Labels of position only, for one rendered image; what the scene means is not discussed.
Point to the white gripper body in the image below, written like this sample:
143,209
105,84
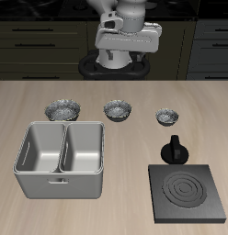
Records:
128,41

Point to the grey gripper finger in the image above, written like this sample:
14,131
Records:
110,54
140,56

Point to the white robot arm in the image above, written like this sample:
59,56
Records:
130,12

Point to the medium grey speckled bowl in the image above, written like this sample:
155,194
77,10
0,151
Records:
117,109

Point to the small grey speckled bowl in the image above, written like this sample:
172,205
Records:
167,116

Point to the large grey speckled bowl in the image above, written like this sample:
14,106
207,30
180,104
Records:
62,109

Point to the dark kitchen cupboards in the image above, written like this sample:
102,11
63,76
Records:
42,58

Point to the round black knob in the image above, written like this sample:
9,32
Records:
175,152

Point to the white two-bin basket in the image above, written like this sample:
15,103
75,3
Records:
62,185

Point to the dark grey stove plate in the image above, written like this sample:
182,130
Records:
184,192

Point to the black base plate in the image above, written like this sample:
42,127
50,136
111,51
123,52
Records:
88,69

